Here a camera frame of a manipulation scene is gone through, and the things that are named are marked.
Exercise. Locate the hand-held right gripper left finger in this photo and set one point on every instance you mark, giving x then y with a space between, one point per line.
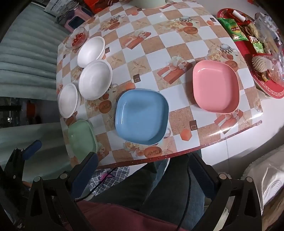
85 175

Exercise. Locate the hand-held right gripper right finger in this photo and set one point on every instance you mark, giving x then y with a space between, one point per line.
200 175

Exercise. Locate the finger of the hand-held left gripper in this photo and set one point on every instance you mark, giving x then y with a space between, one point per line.
33 148

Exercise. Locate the white bowl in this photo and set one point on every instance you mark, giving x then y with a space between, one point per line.
95 80
68 100
91 52

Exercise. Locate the checked grey cloth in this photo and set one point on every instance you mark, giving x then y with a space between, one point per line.
115 177

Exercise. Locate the green square plate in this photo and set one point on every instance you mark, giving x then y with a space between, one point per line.
82 137

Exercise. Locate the person's legs in dark trousers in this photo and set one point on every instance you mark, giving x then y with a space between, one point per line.
159 188

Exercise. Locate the maroon garment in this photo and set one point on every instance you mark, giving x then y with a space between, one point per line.
115 216

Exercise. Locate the white cloth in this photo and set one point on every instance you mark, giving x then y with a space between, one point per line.
268 177

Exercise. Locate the blue square plate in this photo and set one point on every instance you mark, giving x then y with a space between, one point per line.
142 116

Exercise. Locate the pink square plate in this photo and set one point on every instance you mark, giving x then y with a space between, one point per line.
215 86

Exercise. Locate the grey-green ribbed sofa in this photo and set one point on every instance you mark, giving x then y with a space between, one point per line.
28 51

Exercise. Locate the red round tray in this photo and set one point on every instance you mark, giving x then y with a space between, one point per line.
271 88

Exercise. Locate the clear glass bowl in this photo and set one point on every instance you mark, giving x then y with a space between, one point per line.
76 38

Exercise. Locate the cherry tomatoes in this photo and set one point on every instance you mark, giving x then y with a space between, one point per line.
78 38

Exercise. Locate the white foam fruit net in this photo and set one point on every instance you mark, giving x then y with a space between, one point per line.
261 63

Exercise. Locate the pink plastic stool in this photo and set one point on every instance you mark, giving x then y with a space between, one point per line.
76 21

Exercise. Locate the small green snack packet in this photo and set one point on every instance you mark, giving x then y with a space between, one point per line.
259 47

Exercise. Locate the orange box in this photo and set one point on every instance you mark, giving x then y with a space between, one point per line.
97 5

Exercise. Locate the clear plastic bag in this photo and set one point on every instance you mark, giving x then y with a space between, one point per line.
269 28

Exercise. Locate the small white roll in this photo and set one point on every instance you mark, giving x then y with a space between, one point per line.
239 15

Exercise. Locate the large pale green bowl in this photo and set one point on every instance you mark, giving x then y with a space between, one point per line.
150 3

